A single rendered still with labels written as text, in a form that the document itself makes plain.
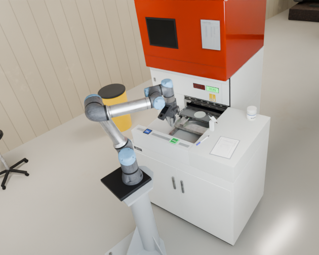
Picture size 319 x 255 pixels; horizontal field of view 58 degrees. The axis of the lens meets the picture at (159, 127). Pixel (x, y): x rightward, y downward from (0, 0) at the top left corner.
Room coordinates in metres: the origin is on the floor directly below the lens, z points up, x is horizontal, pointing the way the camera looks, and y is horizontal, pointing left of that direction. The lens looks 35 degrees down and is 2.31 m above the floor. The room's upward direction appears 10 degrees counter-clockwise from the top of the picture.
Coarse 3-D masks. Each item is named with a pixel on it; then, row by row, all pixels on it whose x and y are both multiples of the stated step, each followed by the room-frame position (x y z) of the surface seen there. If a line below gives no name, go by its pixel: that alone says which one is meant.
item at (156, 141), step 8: (136, 128) 1.95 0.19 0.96; (144, 128) 1.92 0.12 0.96; (136, 136) 1.90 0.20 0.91; (144, 136) 1.83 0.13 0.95; (152, 136) 1.80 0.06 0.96; (160, 136) 1.79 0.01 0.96; (168, 136) 1.76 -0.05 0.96; (144, 144) 1.85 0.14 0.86; (152, 144) 1.78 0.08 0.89; (160, 144) 1.73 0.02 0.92; (168, 144) 1.67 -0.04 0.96; (176, 144) 1.65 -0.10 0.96; (184, 144) 1.64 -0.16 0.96; (192, 144) 1.61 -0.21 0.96; (160, 152) 1.74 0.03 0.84; (168, 152) 1.68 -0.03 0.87; (176, 152) 1.62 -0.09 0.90; (184, 152) 1.57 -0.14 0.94; (184, 160) 1.58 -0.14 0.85
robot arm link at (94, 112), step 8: (152, 96) 1.56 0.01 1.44; (160, 96) 1.55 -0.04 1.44; (96, 104) 1.54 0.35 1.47; (120, 104) 1.52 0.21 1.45; (128, 104) 1.51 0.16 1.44; (136, 104) 1.51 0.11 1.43; (144, 104) 1.51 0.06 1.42; (152, 104) 1.52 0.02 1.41; (160, 104) 1.50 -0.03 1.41; (88, 112) 1.50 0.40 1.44; (96, 112) 1.48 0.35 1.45; (104, 112) 1.47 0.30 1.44; (112, 112) 1.48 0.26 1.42; (120, 112) 1.49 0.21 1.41; (128, 112) 1.50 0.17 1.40; (96, 120) 1.48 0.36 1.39; (104, 120) 1.47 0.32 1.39
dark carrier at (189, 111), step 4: (192, 104) 2.25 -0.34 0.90; (196, 104) 2.23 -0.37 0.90; (188, 108) 2.19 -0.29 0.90; (192, 108) 2.18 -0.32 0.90; (196, 108) 2.17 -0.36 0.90; (200, 108) 2.16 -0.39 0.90; (204, 108) 2.14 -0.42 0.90; (208, 108) 2.13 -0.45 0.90; (212, 108) 2.12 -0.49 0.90; (184, 112) 2.14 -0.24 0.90; (188, 112) 2.13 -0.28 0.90; (192, 112) 2.11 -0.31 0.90; (208, 112) 2.07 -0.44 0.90; (212, 112) 2.06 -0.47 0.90; (216, 112) 2.05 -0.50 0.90; (220, 112) 2.04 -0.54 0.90; (192, 116) 2.05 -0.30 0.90; (204, 116) 2.02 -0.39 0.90; (208, 116) 2.01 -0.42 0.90; (216, 116) 1.99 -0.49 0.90; (204, 120) 1.96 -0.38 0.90; (208, 120) 1.95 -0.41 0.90
